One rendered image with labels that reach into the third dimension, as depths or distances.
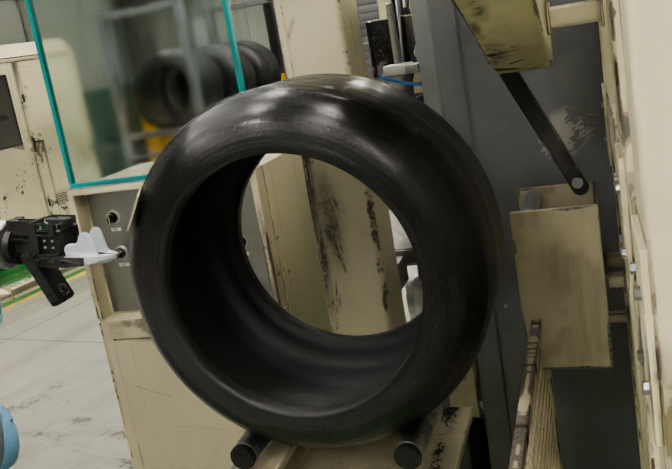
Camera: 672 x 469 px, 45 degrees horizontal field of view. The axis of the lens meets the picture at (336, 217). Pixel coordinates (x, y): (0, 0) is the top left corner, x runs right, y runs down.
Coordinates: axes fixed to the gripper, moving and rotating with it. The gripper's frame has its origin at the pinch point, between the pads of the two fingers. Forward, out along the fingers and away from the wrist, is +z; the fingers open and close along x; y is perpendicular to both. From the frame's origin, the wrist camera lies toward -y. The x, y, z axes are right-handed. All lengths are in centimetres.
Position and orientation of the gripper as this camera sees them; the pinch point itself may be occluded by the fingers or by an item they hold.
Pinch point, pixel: (111, 259)
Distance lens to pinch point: 151.0
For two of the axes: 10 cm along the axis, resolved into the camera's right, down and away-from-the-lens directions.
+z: 9.6, 0.2, -2.9
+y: -0.6, -9.7, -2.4
